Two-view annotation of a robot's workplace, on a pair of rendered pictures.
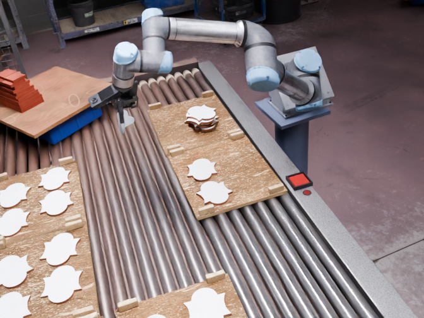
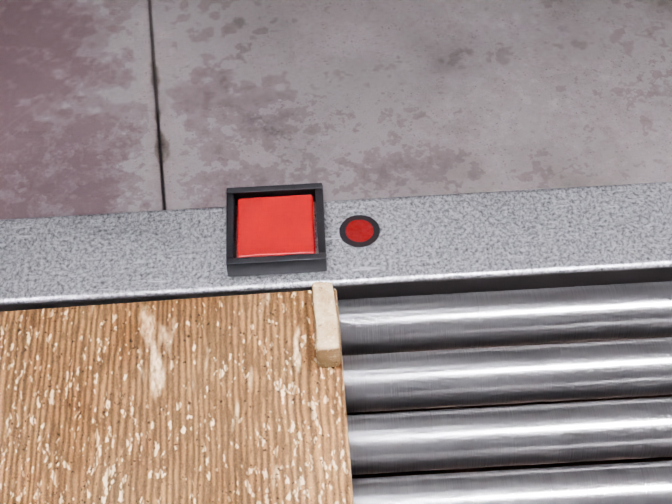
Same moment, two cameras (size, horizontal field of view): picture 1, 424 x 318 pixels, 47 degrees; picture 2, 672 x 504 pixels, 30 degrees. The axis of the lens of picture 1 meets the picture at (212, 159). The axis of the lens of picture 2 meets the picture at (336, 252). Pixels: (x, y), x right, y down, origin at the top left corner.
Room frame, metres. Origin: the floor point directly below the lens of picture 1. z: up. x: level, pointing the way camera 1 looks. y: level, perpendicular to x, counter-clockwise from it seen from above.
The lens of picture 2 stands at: (1.21, 0.26, 1.69)
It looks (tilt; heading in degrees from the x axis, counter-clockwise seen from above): 53 degrees down; 284
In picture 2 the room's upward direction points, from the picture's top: 3 degrees counter-clockwise
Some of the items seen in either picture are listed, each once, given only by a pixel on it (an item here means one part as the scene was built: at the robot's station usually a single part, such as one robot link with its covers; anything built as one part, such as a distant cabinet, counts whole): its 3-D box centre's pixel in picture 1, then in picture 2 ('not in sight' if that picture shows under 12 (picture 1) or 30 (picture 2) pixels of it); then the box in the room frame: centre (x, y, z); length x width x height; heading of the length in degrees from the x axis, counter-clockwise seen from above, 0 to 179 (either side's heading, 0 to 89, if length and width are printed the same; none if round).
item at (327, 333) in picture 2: (276, 188); (326, 324); (1.34, -0.22, 0.95); 0.06 x 0.02 x 0.03; 105
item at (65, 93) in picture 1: (47, 98); not in sight; (2.12, 0.76, 1.03); 0.50 x 0.50 x 0.02; 48
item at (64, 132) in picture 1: (57, 112); not in sight; (2.07, 0.72, 0.97); 0.31 x 0.31 x 0.10; 48
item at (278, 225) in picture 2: (299, 181); (276, 230); (1.40, -0.32, 0.92); 0.06 x 0.06 x 0.01; 14
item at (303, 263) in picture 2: (299, 180); (275, 229); (1.40, -0.32, 0.92); 0.08 x 0.08 x 0.02; 14
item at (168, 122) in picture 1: (192, 123); not in sight; (1.90, 0.07, 0.93); 0.41 x 0.35 x 0.02; 13
